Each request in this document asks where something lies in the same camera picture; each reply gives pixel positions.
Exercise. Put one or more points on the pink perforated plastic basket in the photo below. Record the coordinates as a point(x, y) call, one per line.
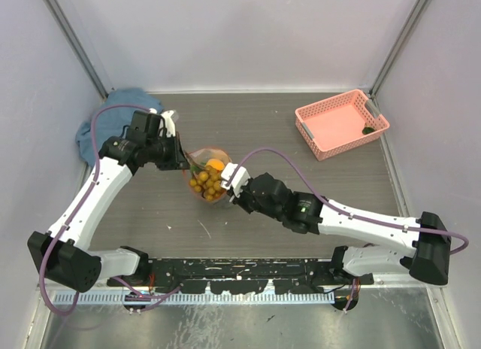
point(334, 125)

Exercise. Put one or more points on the orange-yellow peach fruit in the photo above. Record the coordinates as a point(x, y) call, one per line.
point(216, 164)

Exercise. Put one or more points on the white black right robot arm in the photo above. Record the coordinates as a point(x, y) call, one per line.
point(417, 246)

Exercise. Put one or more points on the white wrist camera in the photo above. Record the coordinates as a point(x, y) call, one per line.
point(233, 178)
point(165, 122)

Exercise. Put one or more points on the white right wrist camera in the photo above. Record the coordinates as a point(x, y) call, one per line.
point(233, 178)

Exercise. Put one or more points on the blue cloth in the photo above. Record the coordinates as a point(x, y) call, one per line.
point(112, 122)

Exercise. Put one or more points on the white slotted cable duct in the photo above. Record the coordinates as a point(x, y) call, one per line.
point(268, 297)

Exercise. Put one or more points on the aluminium frame post right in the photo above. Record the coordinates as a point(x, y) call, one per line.
point(403, 37)

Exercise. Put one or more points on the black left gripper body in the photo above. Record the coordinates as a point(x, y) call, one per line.
point(163, 152)

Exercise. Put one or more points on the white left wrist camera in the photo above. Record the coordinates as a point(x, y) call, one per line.
point(165, 122)

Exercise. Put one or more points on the aluminium frame post left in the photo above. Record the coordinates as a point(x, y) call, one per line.
point(74, 42)

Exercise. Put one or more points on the small green leaf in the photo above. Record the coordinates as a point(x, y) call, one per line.
point(368, 130)

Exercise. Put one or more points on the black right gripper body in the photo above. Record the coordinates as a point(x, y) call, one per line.
point(249, 201)

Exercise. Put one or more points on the aluminium frame post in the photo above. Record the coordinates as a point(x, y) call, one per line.
point(403, 37)
point(74, 42)

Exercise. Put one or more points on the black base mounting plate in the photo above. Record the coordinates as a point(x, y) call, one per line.
point(240, 276)

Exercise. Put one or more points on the brown longan bunch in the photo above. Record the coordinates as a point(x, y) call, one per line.
point(207, 184)

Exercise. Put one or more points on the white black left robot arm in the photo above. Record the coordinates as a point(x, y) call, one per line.
point(62, 253)

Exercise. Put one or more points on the clear zip top bag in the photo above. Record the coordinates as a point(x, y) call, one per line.
point(199, 159)

